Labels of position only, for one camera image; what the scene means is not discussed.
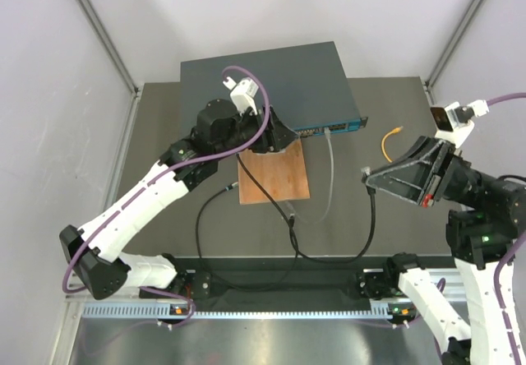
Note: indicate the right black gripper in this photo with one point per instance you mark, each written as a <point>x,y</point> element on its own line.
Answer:
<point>417,175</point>

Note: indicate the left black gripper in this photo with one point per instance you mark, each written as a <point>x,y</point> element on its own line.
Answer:
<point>276,136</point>

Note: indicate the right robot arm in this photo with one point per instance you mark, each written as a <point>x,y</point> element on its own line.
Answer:
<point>483,238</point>

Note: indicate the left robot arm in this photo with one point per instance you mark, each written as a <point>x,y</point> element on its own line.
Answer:
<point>94,251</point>

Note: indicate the wooden board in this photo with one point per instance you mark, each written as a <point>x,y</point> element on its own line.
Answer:
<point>283,175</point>

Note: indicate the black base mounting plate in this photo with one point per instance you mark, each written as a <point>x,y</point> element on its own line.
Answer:
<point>354,278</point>

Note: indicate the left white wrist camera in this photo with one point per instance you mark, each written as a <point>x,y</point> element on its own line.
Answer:
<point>242,93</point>

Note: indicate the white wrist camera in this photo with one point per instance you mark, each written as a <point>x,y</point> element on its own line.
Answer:
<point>454,122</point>
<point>242,93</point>

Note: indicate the dark grey network switch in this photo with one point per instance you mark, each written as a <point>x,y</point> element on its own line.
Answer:
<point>306,85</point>

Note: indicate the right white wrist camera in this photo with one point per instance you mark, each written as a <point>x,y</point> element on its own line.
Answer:
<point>454,122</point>

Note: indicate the grey slotted cable duct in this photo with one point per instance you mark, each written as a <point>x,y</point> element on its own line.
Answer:
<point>178,311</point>

